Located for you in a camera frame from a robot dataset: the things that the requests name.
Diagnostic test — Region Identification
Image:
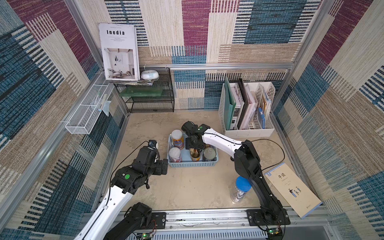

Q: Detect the oval gold fish tin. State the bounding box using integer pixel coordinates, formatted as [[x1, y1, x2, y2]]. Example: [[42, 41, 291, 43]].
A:
[[190, 148, 201, 162]]

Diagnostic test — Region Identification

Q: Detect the yellow can white lid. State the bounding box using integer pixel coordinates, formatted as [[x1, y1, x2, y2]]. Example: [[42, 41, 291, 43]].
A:
[[171, 130, 185, 150]]

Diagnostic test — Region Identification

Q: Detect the dark tomato tin can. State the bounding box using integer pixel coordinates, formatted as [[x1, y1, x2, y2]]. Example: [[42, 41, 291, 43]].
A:
[[203, 147, 217, 162]]

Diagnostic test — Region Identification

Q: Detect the light blue plastic basket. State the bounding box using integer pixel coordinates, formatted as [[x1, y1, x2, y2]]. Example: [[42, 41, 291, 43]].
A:
[[166, 133, 220, 168]]

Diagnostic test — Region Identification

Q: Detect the red label can white lid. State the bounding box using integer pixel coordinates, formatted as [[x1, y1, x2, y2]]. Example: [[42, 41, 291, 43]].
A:
[[169, 147, 182, 163]]

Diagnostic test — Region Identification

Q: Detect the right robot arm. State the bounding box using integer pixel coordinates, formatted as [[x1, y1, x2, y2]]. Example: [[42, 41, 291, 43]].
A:
[[182, 121, 291, 226]]

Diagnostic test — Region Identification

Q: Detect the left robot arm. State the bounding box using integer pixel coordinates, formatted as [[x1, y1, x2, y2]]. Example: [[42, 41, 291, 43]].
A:
[[75, 140, 168, 240]]

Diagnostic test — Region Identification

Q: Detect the green folder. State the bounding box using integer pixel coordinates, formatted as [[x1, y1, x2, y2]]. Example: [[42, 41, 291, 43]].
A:
[[224, 78, 236, 131]]

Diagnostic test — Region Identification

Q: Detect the pink book in organizer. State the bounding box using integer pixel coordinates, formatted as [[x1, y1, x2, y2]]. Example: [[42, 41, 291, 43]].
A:
[[242, 84, 256, 130]]

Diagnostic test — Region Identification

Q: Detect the white file organizer box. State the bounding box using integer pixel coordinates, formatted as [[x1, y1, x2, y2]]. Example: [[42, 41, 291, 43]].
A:
[[219, 80, 275, 139]]

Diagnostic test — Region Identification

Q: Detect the black binder in organizer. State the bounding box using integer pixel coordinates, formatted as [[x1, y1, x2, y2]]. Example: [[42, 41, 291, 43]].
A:
[[238, 79, 249, 130]]

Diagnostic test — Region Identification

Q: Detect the clear tube blue lid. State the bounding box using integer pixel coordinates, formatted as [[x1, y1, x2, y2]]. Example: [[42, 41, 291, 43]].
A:
[[231, 177, 252, 203]]

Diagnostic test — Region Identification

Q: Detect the blue book in organizer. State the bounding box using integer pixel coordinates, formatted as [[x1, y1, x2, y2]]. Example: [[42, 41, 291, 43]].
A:
[[258, 108, 266, 129]]

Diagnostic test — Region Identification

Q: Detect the white round device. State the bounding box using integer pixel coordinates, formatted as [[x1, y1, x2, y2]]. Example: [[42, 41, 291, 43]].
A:
[[141, 70, 160, 81]]

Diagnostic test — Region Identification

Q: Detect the tan booklet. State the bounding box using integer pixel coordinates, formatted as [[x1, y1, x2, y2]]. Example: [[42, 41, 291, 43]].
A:
[[265, 163, 323, 219]]

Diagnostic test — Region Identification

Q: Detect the white Inedia magazine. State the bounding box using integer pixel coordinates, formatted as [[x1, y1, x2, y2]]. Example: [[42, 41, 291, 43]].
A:
[[99, 23, 140, 82]]

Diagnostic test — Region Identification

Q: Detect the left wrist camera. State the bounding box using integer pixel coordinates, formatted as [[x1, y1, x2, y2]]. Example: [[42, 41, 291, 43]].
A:
[[148, 140, 159, 149]]

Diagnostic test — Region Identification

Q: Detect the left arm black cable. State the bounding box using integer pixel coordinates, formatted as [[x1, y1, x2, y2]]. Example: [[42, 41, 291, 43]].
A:
[[80, 140, 150, 240]]

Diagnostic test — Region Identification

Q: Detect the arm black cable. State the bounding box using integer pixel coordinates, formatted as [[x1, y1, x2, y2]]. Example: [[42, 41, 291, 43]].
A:
[[209, 131, 286, 173], [80, 140, 150, 240]]

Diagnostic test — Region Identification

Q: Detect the black wire shelf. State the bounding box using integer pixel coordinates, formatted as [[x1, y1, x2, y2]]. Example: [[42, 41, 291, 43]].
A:
[[114, 68, 175, 114]]

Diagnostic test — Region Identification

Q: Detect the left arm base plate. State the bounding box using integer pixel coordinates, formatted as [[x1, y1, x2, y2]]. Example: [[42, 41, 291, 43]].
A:
[[122, 212, 167, 230]]

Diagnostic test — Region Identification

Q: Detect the white wire wall basket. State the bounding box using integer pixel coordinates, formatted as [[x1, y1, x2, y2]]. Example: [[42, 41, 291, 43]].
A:
[[65, 84, 114, 135]]

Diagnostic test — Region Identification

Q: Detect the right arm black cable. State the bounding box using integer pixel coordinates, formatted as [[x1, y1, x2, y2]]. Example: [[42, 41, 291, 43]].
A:
[[209, 131, 286, 173]]

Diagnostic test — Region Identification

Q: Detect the aluminium front rail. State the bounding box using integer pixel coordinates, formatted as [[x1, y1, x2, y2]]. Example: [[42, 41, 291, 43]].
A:
[[152, 206, 341, 240]]

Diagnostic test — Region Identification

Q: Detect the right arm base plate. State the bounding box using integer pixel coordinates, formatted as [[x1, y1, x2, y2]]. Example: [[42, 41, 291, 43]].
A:
[[246, 209, 291, 227]]

